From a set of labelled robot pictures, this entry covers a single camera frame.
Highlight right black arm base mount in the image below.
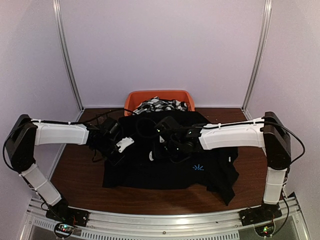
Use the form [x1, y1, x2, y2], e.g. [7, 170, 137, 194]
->
[238, 204, 282, 226]

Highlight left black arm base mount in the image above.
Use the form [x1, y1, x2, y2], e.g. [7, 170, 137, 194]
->
[45, 205, 89, 227]

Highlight black t-shirt blue logo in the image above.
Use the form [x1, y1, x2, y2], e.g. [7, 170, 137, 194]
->
[102, 111, 239, 205]

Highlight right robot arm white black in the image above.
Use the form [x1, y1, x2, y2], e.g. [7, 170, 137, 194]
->
[149, 111, 297, 221]

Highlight right aluminium corner post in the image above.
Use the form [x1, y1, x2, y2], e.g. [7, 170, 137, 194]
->
[242, 0, 273, 112]

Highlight black brooch display tray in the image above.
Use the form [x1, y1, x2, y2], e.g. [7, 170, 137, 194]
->
[96, 113, 109, 126]

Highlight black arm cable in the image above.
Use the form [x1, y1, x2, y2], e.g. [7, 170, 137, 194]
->
[39, 108, 141, 126]
[136, 117, 161, 141]

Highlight aluminium front rail frame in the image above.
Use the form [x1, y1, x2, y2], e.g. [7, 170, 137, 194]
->
[19, 192, 312, 240]

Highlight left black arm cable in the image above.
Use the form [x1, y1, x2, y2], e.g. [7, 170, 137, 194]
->
[39, 108, 141, 126]

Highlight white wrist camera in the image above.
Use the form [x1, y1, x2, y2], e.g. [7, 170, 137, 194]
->
[116, 137, 135, 153]
[159, 135, 166, 143]

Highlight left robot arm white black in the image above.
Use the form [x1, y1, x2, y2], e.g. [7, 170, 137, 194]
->
[2, 114, 135, 222]

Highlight left aluminium corner post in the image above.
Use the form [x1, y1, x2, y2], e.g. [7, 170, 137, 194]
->
[52, 0, 85, 111]

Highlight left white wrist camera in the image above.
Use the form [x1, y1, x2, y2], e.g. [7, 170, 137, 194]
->
[116, 137, 135, 153]

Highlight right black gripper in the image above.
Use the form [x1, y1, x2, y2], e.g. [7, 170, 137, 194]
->
[151, 139, 182, 160]

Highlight aluminium corner post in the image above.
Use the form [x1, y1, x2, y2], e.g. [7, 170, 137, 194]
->
[52, 0, 85, 111]
[242, 0, 273, 112]

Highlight round picture brooch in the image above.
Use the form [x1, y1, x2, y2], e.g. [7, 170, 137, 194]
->
[148, 151, 154, 162]

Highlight black white checkered shirt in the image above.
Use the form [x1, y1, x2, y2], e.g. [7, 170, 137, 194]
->
[133, 96, 189, 115]

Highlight orange plastic bin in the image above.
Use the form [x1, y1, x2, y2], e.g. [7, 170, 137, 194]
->
[124, 90, 195, 111]

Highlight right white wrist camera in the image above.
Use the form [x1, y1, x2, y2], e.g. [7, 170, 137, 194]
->
[159, 135, 166, 143]

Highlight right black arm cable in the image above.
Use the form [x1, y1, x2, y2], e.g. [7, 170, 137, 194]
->
[136, 117, 161, 141]

